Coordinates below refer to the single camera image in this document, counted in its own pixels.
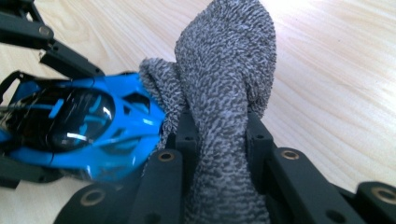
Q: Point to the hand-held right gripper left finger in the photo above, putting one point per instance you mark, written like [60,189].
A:
[162,186]

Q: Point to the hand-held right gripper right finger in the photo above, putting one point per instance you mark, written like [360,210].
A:
[299,186]

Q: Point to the blue toy car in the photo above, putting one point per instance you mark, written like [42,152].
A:
[93,130]

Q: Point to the grey towel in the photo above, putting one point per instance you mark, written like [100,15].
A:
[224,93]

